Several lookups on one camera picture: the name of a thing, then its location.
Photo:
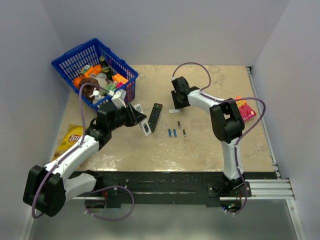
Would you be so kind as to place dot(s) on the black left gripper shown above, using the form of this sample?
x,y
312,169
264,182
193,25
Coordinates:
x,y
134,116

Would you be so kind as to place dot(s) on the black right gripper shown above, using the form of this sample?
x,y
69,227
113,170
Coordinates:
x,y
177,105

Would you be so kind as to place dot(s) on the white air conditioner remote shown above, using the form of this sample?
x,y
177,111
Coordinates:
x,y
138,108

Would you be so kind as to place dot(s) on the white battery cover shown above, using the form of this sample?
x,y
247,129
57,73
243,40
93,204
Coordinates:
x,y
173,111

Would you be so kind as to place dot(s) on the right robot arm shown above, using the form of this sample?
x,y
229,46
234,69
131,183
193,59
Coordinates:
x,y
227,126

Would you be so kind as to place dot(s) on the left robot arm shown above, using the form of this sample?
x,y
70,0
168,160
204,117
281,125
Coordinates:
x,y
49,187

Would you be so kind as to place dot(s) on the black TV remote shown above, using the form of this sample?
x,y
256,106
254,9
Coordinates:
x,y
154,116

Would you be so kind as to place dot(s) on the green sponge pack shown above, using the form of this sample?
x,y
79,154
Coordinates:
x,y
110,87

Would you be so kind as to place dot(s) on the orange pink box in basket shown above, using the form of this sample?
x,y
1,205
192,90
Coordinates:
x,y
119,80

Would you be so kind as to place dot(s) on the white pump bottle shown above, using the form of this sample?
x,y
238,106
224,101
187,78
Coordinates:
x,y
96,97

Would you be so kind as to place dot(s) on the tin can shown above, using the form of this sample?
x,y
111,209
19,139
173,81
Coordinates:
x,y
102,76

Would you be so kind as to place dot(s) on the brown crumpled bag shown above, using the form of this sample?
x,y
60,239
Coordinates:
x,y
87,91

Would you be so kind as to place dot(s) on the green glass bottle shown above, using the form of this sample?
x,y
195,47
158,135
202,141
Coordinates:
x,y
105,67

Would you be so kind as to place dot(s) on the orange juice carton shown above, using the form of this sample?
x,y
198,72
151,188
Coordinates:
x,y
90,71

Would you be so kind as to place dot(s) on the yellow Lays chips bag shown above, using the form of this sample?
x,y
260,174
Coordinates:
x,y
73,134

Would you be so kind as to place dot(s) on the pink orange snack box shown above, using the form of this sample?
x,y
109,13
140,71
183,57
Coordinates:
x,y
246,112

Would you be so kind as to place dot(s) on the orange fruit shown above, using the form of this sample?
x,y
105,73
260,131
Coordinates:
x,y
76,82

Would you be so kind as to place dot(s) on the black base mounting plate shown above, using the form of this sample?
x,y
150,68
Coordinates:
x,y
162,188

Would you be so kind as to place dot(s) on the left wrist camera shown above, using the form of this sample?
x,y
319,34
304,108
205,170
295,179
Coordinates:
x,y
118,98

